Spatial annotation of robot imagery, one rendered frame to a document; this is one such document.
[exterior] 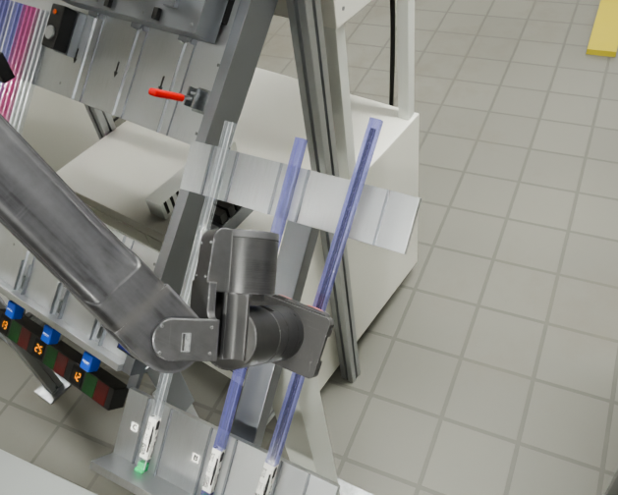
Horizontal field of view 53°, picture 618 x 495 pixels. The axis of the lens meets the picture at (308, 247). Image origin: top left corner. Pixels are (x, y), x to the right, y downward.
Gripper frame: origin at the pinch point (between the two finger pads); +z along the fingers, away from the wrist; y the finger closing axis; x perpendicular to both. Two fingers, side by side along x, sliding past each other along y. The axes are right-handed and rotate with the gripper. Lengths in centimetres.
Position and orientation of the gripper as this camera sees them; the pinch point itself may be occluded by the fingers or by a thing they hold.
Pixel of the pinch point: (311, 329)
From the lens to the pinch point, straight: 74.0
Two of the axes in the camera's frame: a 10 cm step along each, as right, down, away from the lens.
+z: 3.9, 0.8, 9.2
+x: -3.0, 9.5, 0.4
